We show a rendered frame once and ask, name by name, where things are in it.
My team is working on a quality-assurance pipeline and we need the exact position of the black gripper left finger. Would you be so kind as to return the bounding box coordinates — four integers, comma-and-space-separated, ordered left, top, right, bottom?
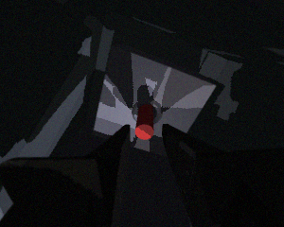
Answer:
0, 125, 131, 227

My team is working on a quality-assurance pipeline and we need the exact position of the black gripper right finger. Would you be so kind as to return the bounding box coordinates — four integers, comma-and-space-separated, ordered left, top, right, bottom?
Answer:
162, 124, 284, 227

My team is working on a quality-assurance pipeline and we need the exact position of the dark red peg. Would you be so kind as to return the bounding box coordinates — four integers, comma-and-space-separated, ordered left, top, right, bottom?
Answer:
135, 104, 154, 140

